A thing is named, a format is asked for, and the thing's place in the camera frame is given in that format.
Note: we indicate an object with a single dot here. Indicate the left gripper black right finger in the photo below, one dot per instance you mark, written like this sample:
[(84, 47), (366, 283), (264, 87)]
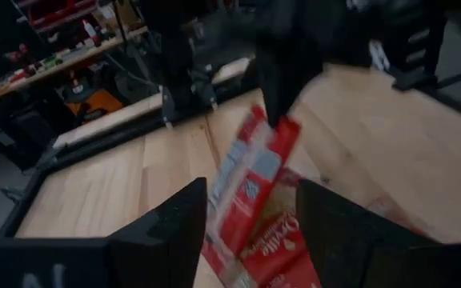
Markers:
[(346, 248)]

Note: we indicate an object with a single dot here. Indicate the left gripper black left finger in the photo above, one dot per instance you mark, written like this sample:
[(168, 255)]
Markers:
[(162, 248)]

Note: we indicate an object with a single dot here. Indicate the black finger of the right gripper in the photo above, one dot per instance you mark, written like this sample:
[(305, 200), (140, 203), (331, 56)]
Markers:
[(274, 88), (300, 80)]

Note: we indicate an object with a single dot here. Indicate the red popcorn bag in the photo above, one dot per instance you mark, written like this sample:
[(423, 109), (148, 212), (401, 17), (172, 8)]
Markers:
[(250, 192), (278, 248)]

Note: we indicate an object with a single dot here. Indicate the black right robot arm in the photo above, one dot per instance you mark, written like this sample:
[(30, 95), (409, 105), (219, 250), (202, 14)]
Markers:
[(178, 72)]

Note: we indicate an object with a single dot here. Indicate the black equipment stand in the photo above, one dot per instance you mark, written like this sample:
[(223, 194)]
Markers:
[(414, 48)]

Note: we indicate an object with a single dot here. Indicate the orange black tool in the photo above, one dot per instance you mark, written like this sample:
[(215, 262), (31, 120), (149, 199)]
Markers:
[(94, 104)]

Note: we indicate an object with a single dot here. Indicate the white bottle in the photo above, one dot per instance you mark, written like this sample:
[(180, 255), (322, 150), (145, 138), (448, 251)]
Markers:
[(90, 31)]

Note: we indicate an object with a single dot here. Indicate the wooden workbench shelf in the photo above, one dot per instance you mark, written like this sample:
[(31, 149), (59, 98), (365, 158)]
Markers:
[(74, 58)]

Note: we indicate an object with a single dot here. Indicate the black metal table frame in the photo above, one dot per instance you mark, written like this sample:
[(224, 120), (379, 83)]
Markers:
[(106, 141)]

